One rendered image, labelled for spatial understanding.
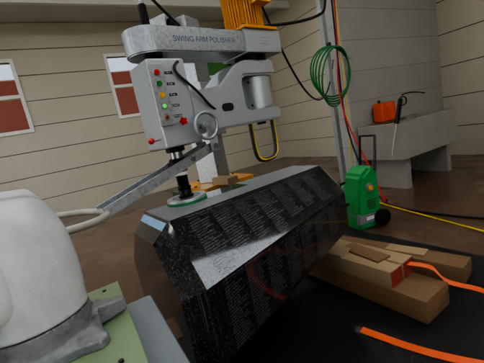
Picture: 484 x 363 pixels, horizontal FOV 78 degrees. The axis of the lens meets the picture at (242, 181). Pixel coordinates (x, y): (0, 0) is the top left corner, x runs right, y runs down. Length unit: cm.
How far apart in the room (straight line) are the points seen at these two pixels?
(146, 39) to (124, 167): 613
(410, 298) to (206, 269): 113
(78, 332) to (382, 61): 484
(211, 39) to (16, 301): 149
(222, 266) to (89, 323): 76
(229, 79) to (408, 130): 285
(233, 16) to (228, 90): 48
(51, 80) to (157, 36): 617
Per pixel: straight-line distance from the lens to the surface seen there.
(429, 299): 190
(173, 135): 151
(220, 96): 171
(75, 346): 58
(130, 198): 147
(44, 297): 56
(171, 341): 67
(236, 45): 186
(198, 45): 170
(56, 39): 790
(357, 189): 299
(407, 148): 418
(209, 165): 243
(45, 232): 55
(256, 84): 194
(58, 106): 758
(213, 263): 128
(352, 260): 204
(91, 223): 128
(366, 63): 476
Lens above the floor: 118
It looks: 10 degrees down
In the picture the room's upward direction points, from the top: 11 degrees counter-clockwise
